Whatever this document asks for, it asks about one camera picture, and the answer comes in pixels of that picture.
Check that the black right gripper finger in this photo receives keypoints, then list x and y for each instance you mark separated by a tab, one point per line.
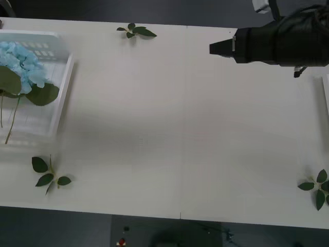
223	52
223	45

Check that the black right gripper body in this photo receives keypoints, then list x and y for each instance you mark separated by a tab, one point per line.
257	46

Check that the pale blue artificial flower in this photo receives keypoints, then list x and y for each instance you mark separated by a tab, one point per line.
9	82
42	94

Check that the dark robot base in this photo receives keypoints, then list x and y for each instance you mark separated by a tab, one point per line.
144	231

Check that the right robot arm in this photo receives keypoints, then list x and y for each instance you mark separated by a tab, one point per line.
303	38

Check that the loose green leaf twig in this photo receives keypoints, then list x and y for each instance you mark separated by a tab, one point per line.
39	164
145	32
320	199

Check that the shallow white box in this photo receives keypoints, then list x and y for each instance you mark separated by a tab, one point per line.
63	85

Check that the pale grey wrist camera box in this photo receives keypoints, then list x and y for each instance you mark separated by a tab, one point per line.
260	6

